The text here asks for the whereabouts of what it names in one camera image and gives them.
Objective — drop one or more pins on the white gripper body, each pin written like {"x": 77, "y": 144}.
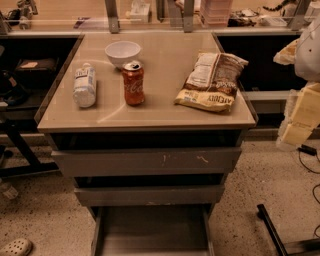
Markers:
{"x": 309, "y": 55}

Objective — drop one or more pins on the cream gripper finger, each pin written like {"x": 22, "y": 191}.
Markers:
{"x": 303, "y": 116}

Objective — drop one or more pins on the red coke can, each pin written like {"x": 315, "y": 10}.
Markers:
{"x": 133, "y": 75}

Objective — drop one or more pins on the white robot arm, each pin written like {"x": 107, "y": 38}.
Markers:
{"x": 306, "y": 66}

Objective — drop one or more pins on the middle grey drawer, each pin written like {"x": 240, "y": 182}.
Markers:
{"x": 133, "y": 196}

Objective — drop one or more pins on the grey drawer cabinet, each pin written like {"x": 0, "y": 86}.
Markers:
{"x": 111, "y": 124}

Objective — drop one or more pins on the open bottom grey drawer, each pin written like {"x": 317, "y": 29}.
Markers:
{"x": 181, "y": 230}

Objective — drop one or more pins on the top grey drawer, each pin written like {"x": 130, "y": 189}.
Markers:
{"x": 140, "y": 162}

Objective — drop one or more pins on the brown chip bag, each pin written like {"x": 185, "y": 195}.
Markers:
{"x": 213, "y": 83}

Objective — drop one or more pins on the pink plastic container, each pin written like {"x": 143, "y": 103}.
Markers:
{"x": 215, "y": 13}

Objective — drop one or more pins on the black metal floor bar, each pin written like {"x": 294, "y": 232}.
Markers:
{"x": 310, "y": 247}

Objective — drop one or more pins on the white ceramic bowl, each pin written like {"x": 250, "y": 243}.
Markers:
{"x": 121, "y": 52}

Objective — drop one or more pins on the white plastic water bottle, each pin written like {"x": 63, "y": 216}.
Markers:
{"x": 84, "y": 88}

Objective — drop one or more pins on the black bag on shelf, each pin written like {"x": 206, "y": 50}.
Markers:
{"x": 36, "y": 68}

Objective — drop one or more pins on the small white bottle on floor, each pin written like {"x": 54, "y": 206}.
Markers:
{"x": 8, "y": 190}

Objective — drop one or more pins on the beige perforated clog shoe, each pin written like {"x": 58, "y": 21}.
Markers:
{"x": 17, "y": 247}

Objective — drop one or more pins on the black power adapter with cable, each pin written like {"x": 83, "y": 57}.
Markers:
{"x": 309, "y": 151}

